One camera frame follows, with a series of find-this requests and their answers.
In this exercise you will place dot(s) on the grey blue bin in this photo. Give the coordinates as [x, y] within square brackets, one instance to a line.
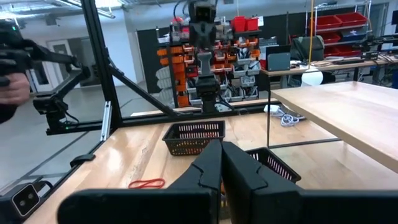
[354, 35]

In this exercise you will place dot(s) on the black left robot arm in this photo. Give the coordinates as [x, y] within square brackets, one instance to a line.
[206, 93]

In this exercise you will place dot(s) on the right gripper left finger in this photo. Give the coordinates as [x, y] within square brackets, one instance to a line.
[199, 199]

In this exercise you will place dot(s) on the black aluminium rig frame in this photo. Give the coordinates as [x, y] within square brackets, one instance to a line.
[102, 62]

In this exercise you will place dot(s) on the long wooden workbench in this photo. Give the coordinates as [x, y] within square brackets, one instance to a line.
[342, 64]

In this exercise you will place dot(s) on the white power adapter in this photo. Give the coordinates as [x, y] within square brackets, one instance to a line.
[272, 109]

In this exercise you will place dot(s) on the blue plastic tub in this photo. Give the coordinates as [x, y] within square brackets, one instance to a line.
[395, 79]

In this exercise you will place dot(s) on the wooden shelf with black legs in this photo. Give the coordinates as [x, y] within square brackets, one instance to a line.
[342, 109]

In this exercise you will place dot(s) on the table-level camera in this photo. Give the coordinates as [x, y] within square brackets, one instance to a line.
[26, 199]

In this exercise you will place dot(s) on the olive grey backpack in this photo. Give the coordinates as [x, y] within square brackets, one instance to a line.
[300, 48]

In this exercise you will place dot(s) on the wide red bin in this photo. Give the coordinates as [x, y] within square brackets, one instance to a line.
[342, 51]

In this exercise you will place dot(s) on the silver metal bracket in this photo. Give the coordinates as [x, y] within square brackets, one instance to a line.
[106, 121]

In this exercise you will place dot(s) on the small red bin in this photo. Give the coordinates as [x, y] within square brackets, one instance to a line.
[330, 37]

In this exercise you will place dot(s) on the red rubber band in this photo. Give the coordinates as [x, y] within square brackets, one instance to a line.
[162, 183]

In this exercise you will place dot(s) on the dark grey laptop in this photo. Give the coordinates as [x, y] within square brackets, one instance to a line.
[278, 62]

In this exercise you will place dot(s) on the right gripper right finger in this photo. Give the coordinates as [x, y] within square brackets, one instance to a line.
[255, 202]

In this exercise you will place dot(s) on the parts rack with small bins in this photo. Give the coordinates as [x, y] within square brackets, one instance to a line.
[180, 71]

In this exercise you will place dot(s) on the red storage box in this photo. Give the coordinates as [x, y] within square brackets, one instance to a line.
[252, 24]
[238, 24]

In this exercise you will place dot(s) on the black frame foot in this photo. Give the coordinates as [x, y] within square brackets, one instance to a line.
[81, 160]

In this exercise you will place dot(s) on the black computer monitor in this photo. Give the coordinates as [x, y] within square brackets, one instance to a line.
[395, 21]

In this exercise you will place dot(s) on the black plastic basket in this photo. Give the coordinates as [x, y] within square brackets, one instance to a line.
[167, 140]
[297, 179]

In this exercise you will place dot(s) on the person's hand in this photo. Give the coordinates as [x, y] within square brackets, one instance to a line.
[14, 90]

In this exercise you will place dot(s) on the large red bin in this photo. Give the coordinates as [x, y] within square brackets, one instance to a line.
[351, 19]
[326, 21]

